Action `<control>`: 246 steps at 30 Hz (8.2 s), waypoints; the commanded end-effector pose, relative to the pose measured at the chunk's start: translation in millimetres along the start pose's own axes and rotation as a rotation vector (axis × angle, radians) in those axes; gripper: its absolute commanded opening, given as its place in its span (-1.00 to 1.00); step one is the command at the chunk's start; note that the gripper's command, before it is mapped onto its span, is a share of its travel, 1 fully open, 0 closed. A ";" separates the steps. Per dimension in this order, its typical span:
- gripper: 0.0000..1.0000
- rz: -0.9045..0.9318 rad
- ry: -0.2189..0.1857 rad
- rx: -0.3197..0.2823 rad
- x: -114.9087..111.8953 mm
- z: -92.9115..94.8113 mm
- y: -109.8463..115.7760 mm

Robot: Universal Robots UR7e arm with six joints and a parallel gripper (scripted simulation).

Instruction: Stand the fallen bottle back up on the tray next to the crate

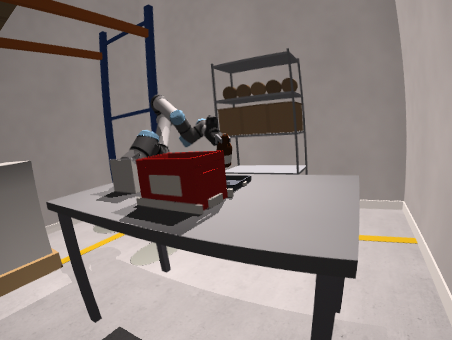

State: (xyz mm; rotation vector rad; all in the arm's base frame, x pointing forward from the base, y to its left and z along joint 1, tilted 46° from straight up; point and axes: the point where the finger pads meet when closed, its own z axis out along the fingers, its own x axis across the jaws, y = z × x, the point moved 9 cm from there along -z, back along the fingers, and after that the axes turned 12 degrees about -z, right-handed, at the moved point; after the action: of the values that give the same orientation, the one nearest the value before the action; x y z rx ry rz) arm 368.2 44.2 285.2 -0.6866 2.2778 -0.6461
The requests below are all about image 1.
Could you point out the red plastic crate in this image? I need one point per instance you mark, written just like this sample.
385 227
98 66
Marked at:
188 177

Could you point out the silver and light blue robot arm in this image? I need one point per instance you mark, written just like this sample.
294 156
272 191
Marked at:
147 143

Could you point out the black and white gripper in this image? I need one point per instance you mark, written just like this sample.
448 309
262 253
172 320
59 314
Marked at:
210 130

